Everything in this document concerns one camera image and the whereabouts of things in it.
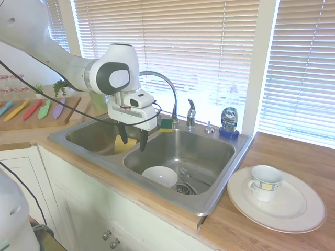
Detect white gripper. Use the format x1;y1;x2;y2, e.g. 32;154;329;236
107;103;158;153

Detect white dinner plate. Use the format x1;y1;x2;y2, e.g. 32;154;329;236
226;165;327;234

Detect purple knife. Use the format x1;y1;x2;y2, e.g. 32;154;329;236
52;98;67;120

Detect metal drain strainer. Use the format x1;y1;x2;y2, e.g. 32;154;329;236
176;182;197;196

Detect teal knife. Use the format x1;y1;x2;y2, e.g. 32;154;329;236
0;101;14;117

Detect stainless steel double sink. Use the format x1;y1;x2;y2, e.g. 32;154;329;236
47;114;254;218

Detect blue Dawn dish soap bottle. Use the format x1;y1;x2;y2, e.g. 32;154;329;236
218;105;240;140

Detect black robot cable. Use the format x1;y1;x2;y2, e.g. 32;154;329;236
0;59;162;127

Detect small potted green plant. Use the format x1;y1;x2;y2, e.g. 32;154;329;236
52;79;72;99
33;82;46;100

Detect pale green cup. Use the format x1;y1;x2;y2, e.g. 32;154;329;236
90;92;109;113

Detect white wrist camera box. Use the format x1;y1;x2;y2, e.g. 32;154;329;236
122;88;155;109

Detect chrome faucet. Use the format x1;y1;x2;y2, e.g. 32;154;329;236
139;71;180;124

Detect white ceramic bowl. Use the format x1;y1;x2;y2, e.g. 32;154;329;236
141;165;178;189

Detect wooden knife board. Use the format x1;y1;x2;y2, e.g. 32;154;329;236
0;96;83;132

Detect white window blind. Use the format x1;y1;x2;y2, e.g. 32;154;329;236
72;0;260;127
258;0;335;141
46;0;71;53

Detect white kitchen cabinets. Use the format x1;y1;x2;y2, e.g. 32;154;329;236
0;142;207;251

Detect white patterned tea cup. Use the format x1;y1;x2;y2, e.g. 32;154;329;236
247;164;284;203

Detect yellow green sponge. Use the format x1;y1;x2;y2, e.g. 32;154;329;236
159;117;174;133

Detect green knife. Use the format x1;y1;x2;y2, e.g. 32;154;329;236
38;99;53;120

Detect black base cable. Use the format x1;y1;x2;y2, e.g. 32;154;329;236
0;161;48;227

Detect red knife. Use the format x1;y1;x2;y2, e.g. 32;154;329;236
23;99;43;122

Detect yellow plastic mug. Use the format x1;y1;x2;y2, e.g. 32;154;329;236
114;134;138;155

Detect yellow knife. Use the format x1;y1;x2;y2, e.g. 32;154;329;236
3;100;30;122

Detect chrome faucet handle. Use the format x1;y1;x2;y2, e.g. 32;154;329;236
185;98;197;129

